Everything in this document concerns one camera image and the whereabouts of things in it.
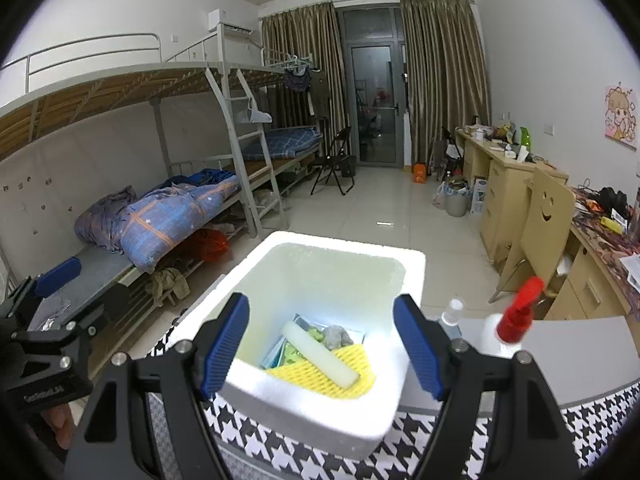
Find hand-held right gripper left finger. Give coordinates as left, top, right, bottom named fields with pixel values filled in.
left=62, top=292, right=251, bottom=480

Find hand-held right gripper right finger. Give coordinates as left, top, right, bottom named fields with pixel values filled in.
left=392, top=294, right=583, bottom=480

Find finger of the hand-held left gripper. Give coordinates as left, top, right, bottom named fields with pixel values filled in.
left=12, top=286, right=131, bottom=368
left=0, top=256, right=83, bottom=333

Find yellow foam net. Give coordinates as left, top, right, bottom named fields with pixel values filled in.
left=265, top=342, right=377, bottom=398

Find green tissue packet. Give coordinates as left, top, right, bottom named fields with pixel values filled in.
left=280, top=327, right=326, bottom=366

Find grey sock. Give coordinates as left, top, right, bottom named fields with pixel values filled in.
left=322, top=325, right=353, bottom=351

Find white foam tube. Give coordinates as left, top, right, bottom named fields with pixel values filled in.
left=281, top=321, right=361, bottom=389

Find white foam box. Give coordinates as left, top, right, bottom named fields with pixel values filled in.
left=170, top=230, right=427, bottom=461

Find person's left hand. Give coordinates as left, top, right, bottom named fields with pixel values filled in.
left=42, top=402, right=76, bottom=448

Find clear spray bottle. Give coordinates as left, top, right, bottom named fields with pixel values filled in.
left=440, top=298, right=466, bottom=341

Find yellowish crumpled cloth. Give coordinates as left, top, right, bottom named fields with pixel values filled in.
left=145, top=267, right=191, bottom=306

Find white lotion pump bottle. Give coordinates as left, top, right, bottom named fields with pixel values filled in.
left=472, top=276, right=546, bottom=361

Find red bag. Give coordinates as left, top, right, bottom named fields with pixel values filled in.
left=187, top=229, right=231, bottom=262

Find blue plaid quilt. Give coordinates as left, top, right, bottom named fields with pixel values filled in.
left=74, top=172, right=241, bottom=273

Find grey trash bin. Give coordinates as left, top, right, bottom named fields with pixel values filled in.
left=445, top=182, right=473, bottom=217

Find white carton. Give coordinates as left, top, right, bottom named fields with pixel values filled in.
left=470, top=176, right=488, bottom=215

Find blue crumpled cloth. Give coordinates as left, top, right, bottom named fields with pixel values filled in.
left=187, top=169, right=236, bottom=186

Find metal bunk bed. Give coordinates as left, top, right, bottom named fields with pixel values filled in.
left=215, top=22, right=326, bottom=196
left=0, top=32, right=291, bottom=376

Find wooden smiley chair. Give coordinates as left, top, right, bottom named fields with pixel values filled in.
left=490, top=165, right=577, bottom=303

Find plain wooden desk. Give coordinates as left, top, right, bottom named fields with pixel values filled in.
left=454, top=130, right=570, bottom=266

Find wooden desk with printed cover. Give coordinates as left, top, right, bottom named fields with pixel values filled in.
left=540, top=210, right=640, bottom=321

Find white bed ladder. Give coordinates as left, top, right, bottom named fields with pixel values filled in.
left=205, top=67, right=291, bottom=238

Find houndstooth table mat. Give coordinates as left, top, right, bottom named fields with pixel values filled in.
left=145, top=332, right=640, bottom=480

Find blue checked mattress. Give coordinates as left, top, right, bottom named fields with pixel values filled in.
left=245, top=127, right=325, bottom=161

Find black folding chair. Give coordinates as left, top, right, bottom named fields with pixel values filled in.
left=310, top=126, right=358, bottom=196

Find white papers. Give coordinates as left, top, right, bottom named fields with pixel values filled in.
left=620, top=254, right=640, bottom=291

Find white hanging pouch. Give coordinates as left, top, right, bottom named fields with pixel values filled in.
left=235, top=105, right=273, bottom=123

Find glass balcony door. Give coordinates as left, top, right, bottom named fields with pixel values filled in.
left=337, top=5, right=408, bottom=168

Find dark hanging clothes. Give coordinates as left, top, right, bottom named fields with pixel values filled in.
left=284, top=67, right=331, bottom=121

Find brown curtain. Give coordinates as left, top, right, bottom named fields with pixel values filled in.
left=400, top=0, right=493, bottom=166
left=261, top=2, right=351, bottom=171

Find white air conditioner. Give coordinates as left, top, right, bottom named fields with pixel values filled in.
left=207, top=8, right=255, bottom=37

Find cartoon wall poster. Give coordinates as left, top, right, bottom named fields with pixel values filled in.
left=604, top=85, right=640, bottom=151

